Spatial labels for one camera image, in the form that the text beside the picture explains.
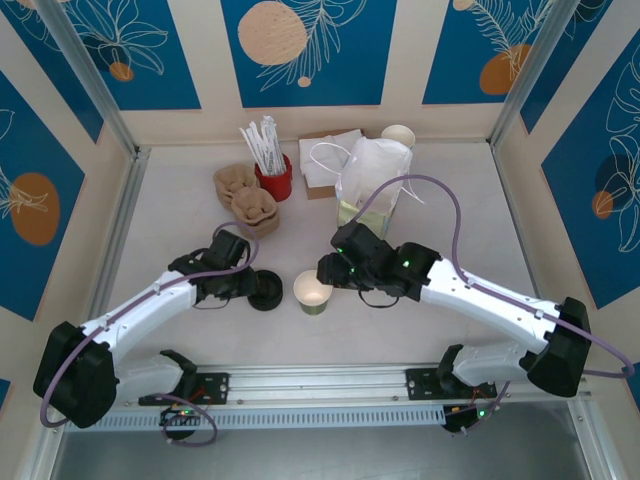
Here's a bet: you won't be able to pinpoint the green paper coffee cup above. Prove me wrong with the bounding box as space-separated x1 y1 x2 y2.
292 269 335 318

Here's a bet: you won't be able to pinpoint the green white paper bag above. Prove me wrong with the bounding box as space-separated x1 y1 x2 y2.
308 135 427 241

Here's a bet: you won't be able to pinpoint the stack of pulp cup carriers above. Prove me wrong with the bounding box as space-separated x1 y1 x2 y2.
214 167 280 240

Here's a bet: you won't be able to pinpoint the black cup lid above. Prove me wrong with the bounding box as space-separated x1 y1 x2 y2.
247 268 286 312

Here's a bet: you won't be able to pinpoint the white napkins on box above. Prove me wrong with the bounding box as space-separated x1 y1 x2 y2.
298 130 371 201

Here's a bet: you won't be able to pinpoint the red straw holder cup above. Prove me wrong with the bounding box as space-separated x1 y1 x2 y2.
254 153 293 203

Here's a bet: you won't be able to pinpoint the stack of white napkins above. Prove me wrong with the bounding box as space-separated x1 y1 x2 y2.
298 128 369 189

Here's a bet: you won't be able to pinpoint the paper wrapped straw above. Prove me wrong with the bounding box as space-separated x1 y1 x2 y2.
247 121 272 174
272 124 289 175
260 115 280 174
238 127 266 171

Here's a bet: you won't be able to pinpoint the stack of paper cups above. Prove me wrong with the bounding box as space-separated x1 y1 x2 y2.
380 123 416 151

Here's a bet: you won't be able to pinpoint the black electronics board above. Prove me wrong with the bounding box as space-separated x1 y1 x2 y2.
442 403 490 435
159 405 210 427

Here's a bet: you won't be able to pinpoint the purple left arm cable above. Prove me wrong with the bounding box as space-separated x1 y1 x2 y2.
40 223 261 447

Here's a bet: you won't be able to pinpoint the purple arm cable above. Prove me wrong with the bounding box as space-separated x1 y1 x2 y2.
40 223 261 447
352 172 636 436

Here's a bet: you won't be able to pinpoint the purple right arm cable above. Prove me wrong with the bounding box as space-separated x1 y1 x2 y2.
352 172 636 436

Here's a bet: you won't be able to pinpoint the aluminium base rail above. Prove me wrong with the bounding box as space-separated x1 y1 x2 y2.
107 363 594 401

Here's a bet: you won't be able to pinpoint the aluminium side frame rail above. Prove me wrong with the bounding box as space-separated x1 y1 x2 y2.
569 394 621 480
29 147 152 480

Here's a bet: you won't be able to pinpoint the grey slotted cable duct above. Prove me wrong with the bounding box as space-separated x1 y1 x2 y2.
92 404 446 430

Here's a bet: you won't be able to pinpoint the aluminium frame post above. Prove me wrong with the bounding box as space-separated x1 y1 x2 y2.
489 0 576 151
35 0 140 157

